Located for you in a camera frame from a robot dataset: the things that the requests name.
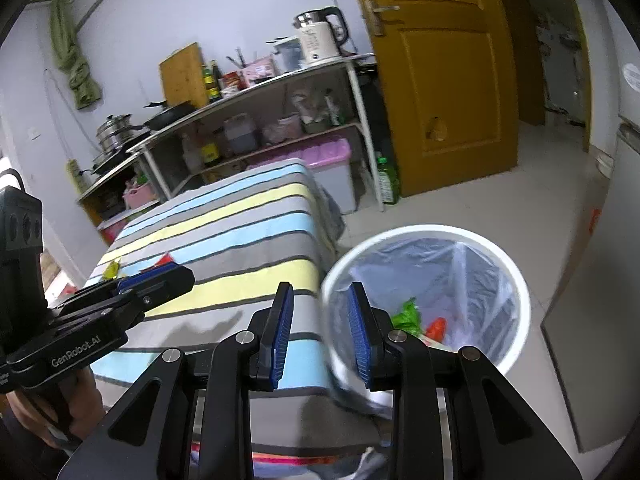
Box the striped tablecloth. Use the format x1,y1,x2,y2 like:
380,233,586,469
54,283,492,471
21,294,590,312
90,158,386,479

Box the pink plastic basket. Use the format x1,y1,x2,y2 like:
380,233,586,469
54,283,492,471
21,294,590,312
122,182,156,209

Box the clear plastic container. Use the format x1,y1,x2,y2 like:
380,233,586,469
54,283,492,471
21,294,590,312
266,36,306,75

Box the person's left hand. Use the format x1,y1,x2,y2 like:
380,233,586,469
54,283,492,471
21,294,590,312
6,367,105,448

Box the dark sauce bottle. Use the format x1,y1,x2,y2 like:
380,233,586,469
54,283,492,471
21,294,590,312
202,64,222,103

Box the brass door handle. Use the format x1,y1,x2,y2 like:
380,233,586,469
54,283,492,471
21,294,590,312
362,0,400,37

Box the pink lid storage bin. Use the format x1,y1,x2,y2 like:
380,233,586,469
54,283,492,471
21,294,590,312
247,136,357,214

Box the white trash bin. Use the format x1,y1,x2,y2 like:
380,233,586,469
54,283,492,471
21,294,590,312
321,224,532,418

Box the clear bin liner bag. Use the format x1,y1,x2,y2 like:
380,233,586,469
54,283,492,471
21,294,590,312
329,236,520,368

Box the wrappers on table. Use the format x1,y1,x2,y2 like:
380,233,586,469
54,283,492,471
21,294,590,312
100,252,174,282

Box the wooden cutting board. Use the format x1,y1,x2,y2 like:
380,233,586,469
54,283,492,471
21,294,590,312
160,42,209,110

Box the green trash in bin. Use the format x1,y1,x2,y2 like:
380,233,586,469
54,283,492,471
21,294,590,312
392,297,423,337

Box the black camera mount box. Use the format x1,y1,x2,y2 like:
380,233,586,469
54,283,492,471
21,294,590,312
1,186,48,352

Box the metal kitchen shelf rack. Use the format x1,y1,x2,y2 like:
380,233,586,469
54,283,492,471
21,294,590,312
78,53,375,202

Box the pink utensil holder box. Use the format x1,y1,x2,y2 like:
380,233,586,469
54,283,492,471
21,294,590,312
242,54,278,87

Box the silver refrigerator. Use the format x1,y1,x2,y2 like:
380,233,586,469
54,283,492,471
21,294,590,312
542,0,639,453

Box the green hanging towel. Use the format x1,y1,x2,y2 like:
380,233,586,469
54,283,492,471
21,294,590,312
49,0,102,110

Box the white electric kettle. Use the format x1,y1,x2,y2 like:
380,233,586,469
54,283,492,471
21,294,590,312
293,6,349,66

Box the yellow wooden door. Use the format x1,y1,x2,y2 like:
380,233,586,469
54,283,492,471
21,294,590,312
360,0,518,196

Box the stainless steel steamer pot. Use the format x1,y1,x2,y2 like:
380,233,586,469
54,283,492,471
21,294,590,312
96,114,134,154

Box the grey oil jug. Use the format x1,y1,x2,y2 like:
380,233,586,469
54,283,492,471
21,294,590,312
224,113,259,155

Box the green plastic bottle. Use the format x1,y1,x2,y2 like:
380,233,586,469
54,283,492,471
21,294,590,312
375,153,400,205

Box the red trash in bin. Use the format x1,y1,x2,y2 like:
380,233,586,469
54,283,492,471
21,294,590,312
424,318,447,344

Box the black frying pan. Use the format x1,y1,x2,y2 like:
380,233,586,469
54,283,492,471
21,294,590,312
130,101,196,131

